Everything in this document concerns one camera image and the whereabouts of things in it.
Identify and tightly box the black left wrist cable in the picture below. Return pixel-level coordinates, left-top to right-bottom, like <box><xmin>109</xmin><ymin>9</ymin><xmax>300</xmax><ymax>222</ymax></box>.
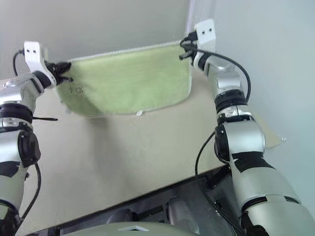
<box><xmin>12</xmin><ymin>50</ymin><xmax>25</xmax><ymax>77</ymax></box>

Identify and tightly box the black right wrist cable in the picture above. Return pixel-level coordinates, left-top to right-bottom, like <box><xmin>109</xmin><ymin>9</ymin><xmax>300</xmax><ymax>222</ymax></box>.
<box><xmin>184</xmin><ymin>47</ymin><xmax>252</xmax><ymax>102</ymax></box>

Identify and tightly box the grey rounded cylinder under table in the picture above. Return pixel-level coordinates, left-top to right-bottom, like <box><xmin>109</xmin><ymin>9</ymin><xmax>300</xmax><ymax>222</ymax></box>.
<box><xmin>166</xmin><ymin>195</ymin><xmax>200</xmax><ymax>234</ymax></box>

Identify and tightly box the black elbow cable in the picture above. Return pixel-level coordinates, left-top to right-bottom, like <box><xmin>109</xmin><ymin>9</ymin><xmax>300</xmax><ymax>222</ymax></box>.
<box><xmin>194</xmin><ymin>129</ymin><xmax>244</xmax><ymax>233</ymax></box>
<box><xmin>17</xmin><ymin>162</ymin><xmax>42</xmax><ymax>222</ymax></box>

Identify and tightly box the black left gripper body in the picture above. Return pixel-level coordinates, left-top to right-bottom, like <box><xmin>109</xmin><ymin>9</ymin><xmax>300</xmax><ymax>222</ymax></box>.
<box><xmin>45</xmin><ymin>62</ymin><xmax>62</xmax><ymax>79</ymax></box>

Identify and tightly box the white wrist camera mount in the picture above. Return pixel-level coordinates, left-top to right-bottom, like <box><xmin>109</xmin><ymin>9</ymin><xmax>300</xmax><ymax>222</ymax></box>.
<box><xmin>23</xmin><ymin>41</ymin><xmax>55</xmax><ymax>88</ymax></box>
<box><xmin>190</xmin><ymin>18</ymin><xmax>218</xmax><ymax>67</ymax></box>

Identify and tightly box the black right elbow cable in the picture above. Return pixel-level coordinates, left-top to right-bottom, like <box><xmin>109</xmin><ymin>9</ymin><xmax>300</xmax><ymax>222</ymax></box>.
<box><xmin>194</xmin><ymin>129</ymin><xmax>244</xmax><ymax>233</ymax></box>

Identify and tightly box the silver robot torso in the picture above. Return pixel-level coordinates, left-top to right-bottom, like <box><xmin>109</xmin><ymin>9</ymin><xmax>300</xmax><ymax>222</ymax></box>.
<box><xmin>55</xmin><ymin>214</ymin><xmax>200</xmax><ymax>236</ymax></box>

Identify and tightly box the dark rounded shape under table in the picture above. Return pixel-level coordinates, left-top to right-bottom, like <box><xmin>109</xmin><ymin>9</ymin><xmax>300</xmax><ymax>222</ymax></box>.
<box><xmin>107</xmin><ymin>208</ymin><xmax>140</xmax><ymax>225</ymax></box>

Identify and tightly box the black left elbow cable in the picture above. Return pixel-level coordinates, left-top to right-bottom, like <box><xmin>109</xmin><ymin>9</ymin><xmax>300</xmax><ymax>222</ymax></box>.
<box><xmin>17</xmin><ymin>162</ymin><xmax>42</xmax><ymax>222</ymax></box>

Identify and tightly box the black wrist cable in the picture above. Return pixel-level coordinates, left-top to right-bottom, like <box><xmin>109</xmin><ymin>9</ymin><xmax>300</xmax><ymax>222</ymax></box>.
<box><xmin>184</xmin><ymin>47</ymin><xmax>252</xmax><ymax>102</ymax></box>
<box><xmin>12</xmin><ymin>50</ymin><xmax>25</xmax><ymax>77</ymax></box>

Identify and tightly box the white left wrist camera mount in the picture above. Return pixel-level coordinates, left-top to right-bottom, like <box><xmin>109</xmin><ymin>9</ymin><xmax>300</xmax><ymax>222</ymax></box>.
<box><xmin>23</xmin><ymin>41</ymin><xmax>55</xmax><ymax>88</ymax></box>

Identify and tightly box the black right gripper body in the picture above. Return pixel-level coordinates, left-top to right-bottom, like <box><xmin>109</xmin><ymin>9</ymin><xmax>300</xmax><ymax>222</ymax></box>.
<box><xmin>187</xmin><ymin>31</ymin><xmax>198</xmax><ymax>60</ymax></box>

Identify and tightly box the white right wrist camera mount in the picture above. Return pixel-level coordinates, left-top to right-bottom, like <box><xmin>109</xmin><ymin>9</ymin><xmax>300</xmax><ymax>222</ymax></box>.
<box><xmin>190</xmin><ymin>18</ymin><xmax>218</xmax><ymax>67</ymax></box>

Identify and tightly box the light green towel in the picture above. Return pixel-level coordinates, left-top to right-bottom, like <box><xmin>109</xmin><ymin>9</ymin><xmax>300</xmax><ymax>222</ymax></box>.
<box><xmin>55</xmin><ymin>41</ymin><xmax>193</xmax><ymax>118</ymax></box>

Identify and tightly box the black table frame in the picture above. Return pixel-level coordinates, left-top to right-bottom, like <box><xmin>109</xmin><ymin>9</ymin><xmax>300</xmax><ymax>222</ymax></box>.
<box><xmin>14</xmin><ymin>164</ymin><xmax>247</xmax><ymax>236</ymax></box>

